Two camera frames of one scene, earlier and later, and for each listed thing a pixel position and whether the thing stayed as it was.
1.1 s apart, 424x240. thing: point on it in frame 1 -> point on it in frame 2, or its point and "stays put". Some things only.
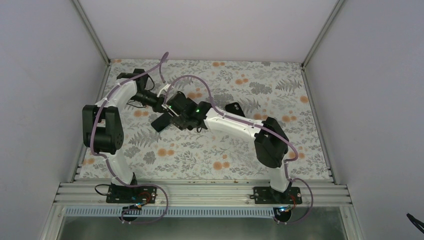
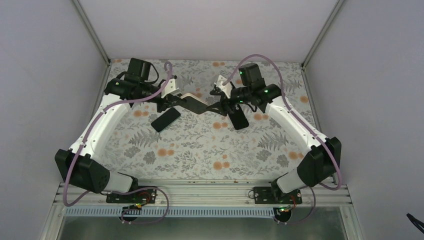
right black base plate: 265,195 stays put
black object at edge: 416,222 stays put
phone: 161,122 stays put
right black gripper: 179,122 -> 222,105
